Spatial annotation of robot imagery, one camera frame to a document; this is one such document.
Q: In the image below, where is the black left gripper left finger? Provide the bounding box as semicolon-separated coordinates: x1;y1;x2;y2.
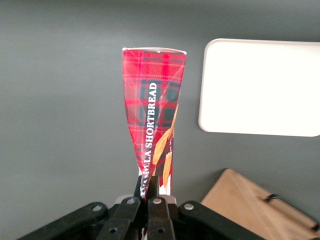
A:
17;174;146;240

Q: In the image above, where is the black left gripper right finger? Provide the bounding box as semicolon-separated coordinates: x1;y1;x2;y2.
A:
147;175;266;240

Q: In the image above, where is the red tartan shortbread cookie box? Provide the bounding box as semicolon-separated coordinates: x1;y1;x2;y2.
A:
121;46;188;201

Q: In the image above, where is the white rectangular tray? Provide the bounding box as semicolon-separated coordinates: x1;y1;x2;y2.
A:
198;38;320;138

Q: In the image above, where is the wooden drawer cabinet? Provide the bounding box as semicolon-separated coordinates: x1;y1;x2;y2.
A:
201;168;320;240

